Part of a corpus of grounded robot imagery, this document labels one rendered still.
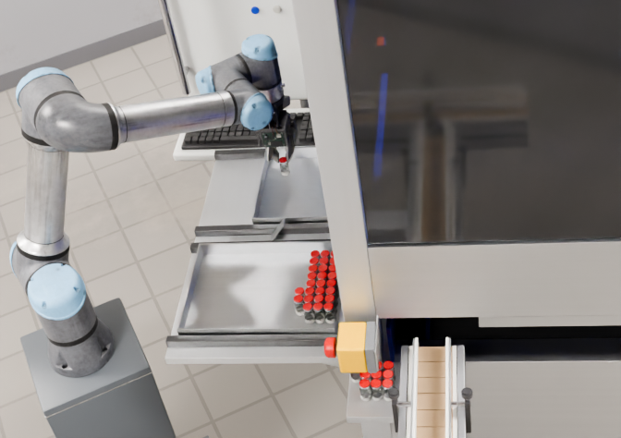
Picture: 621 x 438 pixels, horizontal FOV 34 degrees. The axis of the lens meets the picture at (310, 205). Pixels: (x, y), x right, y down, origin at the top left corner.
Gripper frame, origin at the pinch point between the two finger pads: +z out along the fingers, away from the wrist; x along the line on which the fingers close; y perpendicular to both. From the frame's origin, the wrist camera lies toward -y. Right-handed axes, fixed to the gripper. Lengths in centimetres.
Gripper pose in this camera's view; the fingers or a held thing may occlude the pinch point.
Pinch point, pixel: (283, 155)
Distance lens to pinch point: 255.0
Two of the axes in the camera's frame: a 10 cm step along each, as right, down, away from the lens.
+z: 1.4, 7.4, 6.6
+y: -1.0, 6.8, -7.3
